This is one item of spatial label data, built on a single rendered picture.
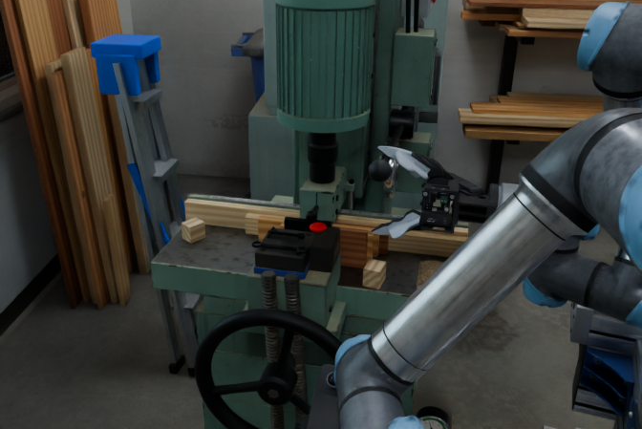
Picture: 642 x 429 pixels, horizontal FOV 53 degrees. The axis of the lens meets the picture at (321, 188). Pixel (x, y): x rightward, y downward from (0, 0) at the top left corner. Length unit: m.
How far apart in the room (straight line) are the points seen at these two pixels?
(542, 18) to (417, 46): 1.85
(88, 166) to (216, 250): 1.34
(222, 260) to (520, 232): 0.71
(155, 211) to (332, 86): 1.10
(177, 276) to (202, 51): 2.57
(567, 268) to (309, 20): 0.58
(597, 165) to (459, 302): 0.21
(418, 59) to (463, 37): 2.26
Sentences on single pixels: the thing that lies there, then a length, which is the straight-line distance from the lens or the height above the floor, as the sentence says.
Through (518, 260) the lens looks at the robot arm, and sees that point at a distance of 0.72.
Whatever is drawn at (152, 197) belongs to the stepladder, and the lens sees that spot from 2.09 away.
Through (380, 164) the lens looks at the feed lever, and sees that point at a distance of 0.97.
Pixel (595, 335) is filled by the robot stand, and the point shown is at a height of 0.71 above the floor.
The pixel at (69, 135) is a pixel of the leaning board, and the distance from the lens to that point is 2.52.
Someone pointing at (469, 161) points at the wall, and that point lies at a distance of 3.81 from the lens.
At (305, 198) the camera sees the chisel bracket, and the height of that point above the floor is 1.02.
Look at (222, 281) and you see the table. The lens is 1.25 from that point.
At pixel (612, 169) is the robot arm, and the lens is 0.62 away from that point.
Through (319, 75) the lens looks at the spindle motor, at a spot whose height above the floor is 1.27.
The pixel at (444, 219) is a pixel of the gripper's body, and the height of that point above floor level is 1.09.
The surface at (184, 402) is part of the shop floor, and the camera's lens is 2.31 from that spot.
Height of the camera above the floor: 1.54
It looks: 24 degrees down
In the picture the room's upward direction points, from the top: 1 degrees clockwise
